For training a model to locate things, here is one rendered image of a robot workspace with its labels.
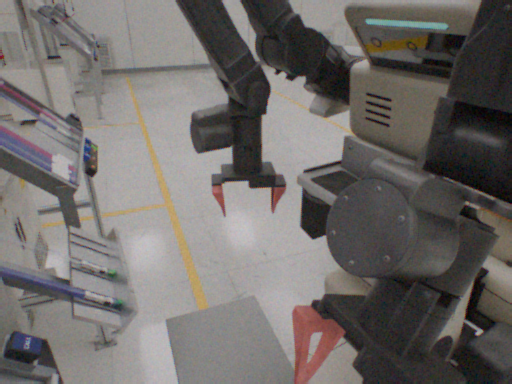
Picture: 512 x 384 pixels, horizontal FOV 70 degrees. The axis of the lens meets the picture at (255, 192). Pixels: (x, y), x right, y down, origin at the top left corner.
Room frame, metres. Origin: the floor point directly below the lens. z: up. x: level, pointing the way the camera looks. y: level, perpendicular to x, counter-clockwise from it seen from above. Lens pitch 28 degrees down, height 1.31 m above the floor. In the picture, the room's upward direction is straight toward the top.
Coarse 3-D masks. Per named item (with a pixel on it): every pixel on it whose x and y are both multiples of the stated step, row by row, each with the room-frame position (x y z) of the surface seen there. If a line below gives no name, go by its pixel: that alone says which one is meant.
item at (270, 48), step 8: (320, 32) 0.67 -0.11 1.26; (264, 40) 0.67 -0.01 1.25; (272, 40) 0.65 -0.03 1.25; (280, 40) 0.63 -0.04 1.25; (328, 40) 0.68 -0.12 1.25; (264, 48) 0.67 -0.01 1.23; (272, 48) 0.65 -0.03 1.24; (264, 56) 0.68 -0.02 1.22; (272, 56) 0.65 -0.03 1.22; (272, 64) 0.67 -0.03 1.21; (280, 64) 0.63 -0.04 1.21; (280, 72) 0.69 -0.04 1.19
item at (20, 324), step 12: (0, 288) 0.57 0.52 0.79; (12, 288) 0.62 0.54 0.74; (0, 300) 0.57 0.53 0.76; (12, 300) 0.59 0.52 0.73; (0, 312) 0.56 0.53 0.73; (12, 312) 0.57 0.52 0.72; (0, 324) 0.56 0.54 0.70; (12, 324) 0.57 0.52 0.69; (24, 324) 0.60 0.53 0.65; (0, 336) 0.56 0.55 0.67
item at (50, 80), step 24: (0, 0) 4.20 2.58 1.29; (24, 0) 4.24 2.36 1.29; (0, 24) 4.18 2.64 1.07; (24, 24) 4.52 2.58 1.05; (48, 24) 4.33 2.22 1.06; (0, 48) 4.66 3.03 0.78; (24, 48) 4.24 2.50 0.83; (48, 48) 4.93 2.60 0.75; (0, 72) 4.13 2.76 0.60; (24, 72) 4.21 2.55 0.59; (48, 72) 4.29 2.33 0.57; (96, 72) 5.14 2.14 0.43; (48, 96) 4.23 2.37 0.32; (72, 96) 4.33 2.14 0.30; (96, 96) 4.42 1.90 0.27
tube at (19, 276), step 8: (0, 272) 0.51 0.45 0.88; (8, 272) 0.51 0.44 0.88; (16, 272) 0.52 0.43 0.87; (24, 280) 0.52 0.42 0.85; (32, 280) 0.53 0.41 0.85; (40, 280) 0.53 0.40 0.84; (48, 280) 0.55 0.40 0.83; (48, 288) 0.54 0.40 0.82; (56, 288) 0.54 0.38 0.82; (64, 288) 0.55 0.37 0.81; (72, 288) 0.56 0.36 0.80; (80, 296) 0.56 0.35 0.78; (88, 296) 0.56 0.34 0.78; (96, 296) 0.57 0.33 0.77; (104, 296) 0.58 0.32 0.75; (112, 304) 0.58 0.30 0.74; (120, 304) 0.59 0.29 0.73
